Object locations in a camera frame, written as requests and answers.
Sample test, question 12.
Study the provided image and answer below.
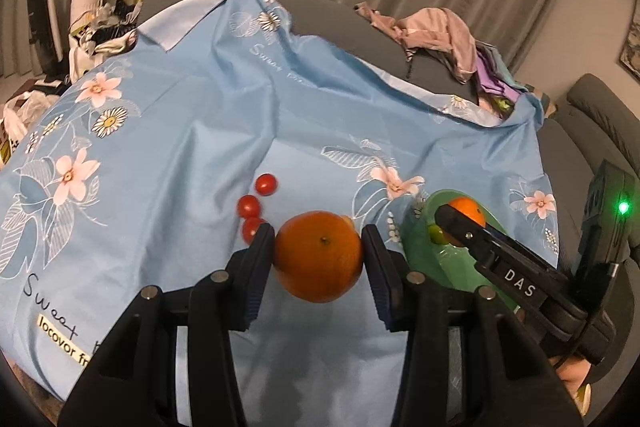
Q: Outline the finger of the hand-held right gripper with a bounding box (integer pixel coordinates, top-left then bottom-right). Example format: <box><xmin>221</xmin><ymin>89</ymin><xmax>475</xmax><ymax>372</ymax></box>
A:
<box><xmin>434</xmin><ymin>203</ymin><xmax>571</xmax><ymax>314</ymax></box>

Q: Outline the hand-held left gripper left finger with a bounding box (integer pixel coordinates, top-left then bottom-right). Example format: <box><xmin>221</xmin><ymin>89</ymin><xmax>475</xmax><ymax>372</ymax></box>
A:
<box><xmin>59</xmin><ymin>223</ymin><xmax>277</xmax><ymax>427</ymax></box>

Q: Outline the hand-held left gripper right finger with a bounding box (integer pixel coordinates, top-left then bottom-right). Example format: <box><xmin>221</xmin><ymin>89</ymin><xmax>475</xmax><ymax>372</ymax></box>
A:
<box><xmin>361</xmin><ymin>224</ymin><xmax>583</xmax><ymax>427</ymax></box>

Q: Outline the small orange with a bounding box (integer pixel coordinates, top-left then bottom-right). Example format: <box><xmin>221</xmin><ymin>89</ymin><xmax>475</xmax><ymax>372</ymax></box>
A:
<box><xmin>448</xmin><ymin>198</ymin><xmax>487</xmax><ymax>228</ymax></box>

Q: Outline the green bowl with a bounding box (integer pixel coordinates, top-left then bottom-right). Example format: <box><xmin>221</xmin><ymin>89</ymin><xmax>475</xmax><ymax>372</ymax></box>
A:
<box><xmin>402</xmin><ymin>189</ymin><xmax>523</xmax><ymax>314</ymax></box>

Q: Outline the large orange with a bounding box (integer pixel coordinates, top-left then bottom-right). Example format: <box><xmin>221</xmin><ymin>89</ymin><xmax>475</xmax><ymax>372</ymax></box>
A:
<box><xmin>274</xmin><ymin>210</ymin><xmax>364</xmax><ymax>304</ymax></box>

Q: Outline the person's right hand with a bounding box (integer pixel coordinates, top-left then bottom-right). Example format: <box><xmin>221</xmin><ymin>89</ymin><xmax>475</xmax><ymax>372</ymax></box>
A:
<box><xmin>550</xmin><ymin>352</ymin><xmax>594</xmax><ymax>401</ymax></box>

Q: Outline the blue floral blanket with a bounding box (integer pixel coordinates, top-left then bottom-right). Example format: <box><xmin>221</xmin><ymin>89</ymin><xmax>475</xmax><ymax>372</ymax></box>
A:
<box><xmin>0</xmin><ymin>0</ymin><xmax>561</xmax><ymax>427</ymax></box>

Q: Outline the purple garment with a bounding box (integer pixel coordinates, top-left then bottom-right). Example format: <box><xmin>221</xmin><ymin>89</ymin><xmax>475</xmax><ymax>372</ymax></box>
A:
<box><xmin>474</xmin><ymin>46</ymin><xmax>522</xmax><ymax>104</ymax></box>

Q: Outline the pink beige garment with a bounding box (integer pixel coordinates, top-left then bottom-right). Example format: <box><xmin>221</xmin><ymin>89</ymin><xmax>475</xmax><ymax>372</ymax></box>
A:
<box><xmin>354</xmin><ymin>3</ymin><xmax>478</xmax><ymax>85</ymax></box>

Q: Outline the grey sofa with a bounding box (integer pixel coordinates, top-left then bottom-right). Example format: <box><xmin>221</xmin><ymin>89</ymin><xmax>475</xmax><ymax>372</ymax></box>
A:
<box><xmin>135</xmin><ymin>0</ymin><xmax>640</xmax><ymax>288</ymax></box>

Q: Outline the white plastic bag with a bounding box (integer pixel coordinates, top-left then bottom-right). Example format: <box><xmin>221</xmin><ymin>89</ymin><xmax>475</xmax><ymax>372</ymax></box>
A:
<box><xmin>2</xmin><ymin>91</ymin><xmax>62</xmax><ymax>144</ymax></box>

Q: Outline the pile of black white clutter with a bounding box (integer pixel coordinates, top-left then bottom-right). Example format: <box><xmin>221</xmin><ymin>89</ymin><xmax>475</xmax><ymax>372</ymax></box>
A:
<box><xmin>69</xmin><ymin>0</ymin><xmax>139</xmax><ymax>75</ymax></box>

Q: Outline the black device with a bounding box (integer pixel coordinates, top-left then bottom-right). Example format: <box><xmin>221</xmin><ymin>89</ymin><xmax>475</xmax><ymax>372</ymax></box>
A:
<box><xmin>26</xmin><ymin>0</ymin><xmax>64</xmax><ymax>78</ymax></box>

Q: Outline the black cable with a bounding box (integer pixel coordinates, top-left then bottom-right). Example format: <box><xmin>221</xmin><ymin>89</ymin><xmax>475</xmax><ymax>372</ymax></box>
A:
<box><xmin>549</xmin><ymin>341</ymin><xmax>582</xmax><ymax>369</ymax></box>

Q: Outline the framed wall picture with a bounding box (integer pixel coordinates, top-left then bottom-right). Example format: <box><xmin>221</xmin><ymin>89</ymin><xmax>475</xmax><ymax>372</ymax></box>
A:
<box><xmin>619</xmin><ymin>18</ymin><xmax>640</xmax><ymax>82</ymax></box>

